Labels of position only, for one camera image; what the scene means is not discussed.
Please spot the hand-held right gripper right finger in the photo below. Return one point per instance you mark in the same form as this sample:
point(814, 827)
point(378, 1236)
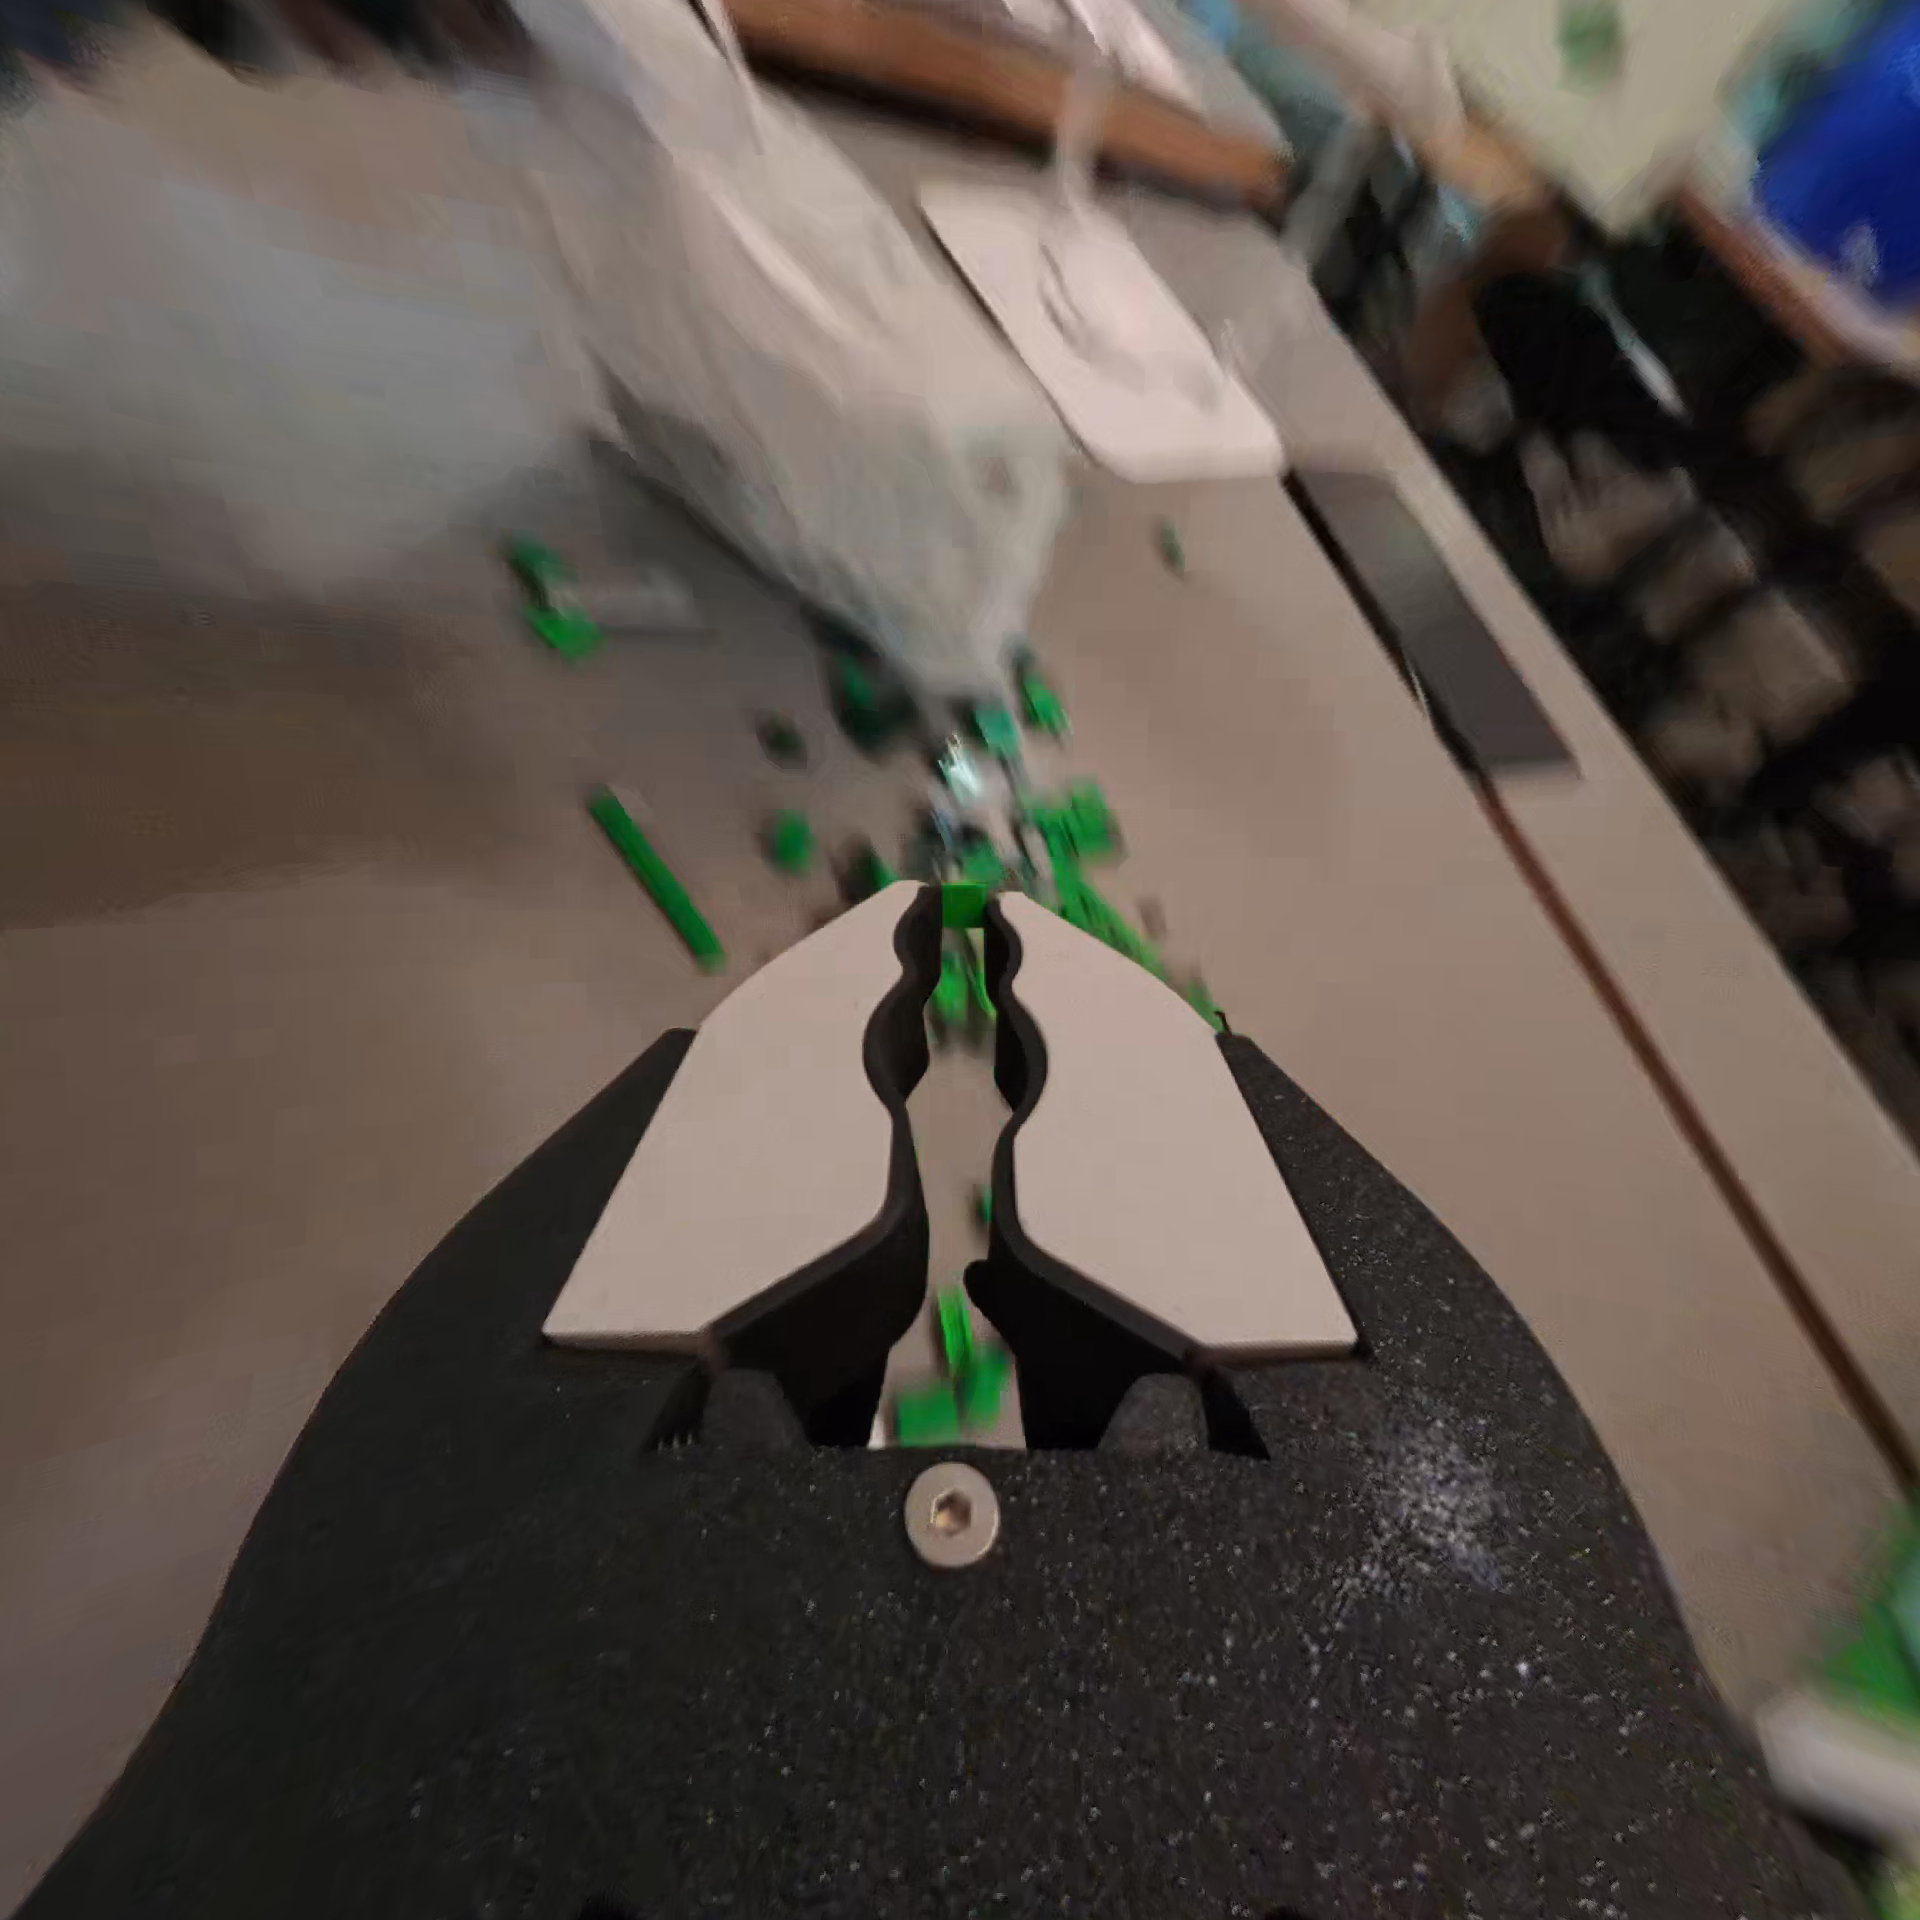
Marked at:
point(1155, 1187)

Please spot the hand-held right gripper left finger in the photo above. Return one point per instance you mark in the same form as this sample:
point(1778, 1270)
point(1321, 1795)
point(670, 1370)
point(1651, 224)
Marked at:
point(766, 1187)

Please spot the small green toy brick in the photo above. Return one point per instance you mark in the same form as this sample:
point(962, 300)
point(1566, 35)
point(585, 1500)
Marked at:
point(1174, 548)
point(959, 905)

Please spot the pile of green toy bricks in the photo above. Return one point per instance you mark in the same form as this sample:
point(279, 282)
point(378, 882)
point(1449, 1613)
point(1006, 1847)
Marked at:
point(1080, 827)

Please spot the white printed paper bag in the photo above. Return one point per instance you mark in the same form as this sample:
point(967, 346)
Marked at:
point(782, 375)

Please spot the grey desk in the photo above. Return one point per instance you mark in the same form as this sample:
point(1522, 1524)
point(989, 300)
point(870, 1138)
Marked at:
point(300, 1052)

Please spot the long narrow green plate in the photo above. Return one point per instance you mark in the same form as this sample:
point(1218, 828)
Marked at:
point(651, 876)

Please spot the light grey holed plate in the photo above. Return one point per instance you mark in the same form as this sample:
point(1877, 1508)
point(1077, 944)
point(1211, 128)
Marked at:
point(642, 603)

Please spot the white book stand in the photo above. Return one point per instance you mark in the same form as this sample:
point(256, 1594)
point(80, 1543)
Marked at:
point(1126, 375)

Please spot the green cardboard toy box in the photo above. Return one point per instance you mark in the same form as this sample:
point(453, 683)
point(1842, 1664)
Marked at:
point(1873, 1664)

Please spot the wooden background table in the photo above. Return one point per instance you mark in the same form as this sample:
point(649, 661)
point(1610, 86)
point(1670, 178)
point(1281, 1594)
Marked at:
point(977, 77)

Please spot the instruction booklet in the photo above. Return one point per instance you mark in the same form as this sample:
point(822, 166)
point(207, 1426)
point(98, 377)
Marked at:
point(1576, 87)

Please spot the blue container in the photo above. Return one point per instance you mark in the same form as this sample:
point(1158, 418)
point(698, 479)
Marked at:
point(1842, 166)

